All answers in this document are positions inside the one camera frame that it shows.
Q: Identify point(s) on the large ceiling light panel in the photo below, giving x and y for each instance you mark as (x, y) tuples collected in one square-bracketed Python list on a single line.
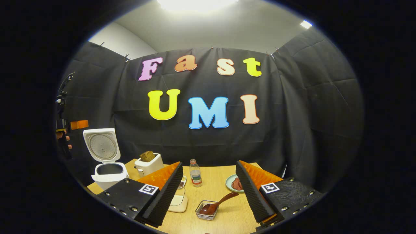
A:
[(198, 5)]

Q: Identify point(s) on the black backdrop cloth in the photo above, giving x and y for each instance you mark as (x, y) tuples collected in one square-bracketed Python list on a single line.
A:
[(208, 143)]

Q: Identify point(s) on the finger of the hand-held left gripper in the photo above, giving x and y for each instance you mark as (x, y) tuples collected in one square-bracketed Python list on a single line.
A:
[(79, 124)]

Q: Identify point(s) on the brown wooden spoon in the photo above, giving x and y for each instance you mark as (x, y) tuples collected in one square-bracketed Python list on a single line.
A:
[(208, 208)]

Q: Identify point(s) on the small ceiling light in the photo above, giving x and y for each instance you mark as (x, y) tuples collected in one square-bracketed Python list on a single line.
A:
[(306, 24)]

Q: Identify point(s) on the brown bread slice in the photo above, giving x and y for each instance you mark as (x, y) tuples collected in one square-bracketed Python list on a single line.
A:
[(151, 156), (144, 157)]

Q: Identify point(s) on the white divided dish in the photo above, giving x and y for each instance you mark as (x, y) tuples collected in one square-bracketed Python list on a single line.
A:
[(184, 179)]

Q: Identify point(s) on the white toaster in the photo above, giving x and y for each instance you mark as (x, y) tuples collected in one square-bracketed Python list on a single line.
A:
[(151, 166)]

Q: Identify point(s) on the clear plastic bottle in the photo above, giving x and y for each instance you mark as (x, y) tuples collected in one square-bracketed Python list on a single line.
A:
[(195, 175)]

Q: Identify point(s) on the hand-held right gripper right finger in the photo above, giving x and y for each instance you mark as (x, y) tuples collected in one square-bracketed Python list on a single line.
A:
[(253, 198)]

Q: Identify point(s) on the pale green plate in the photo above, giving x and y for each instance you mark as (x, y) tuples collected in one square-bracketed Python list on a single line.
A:
[(228, 184)]

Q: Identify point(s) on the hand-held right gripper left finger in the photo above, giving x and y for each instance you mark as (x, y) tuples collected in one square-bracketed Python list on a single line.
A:
[(165, 198)]

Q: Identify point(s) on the white rice cooker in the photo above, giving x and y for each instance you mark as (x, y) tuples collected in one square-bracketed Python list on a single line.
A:
[(109, 175)]

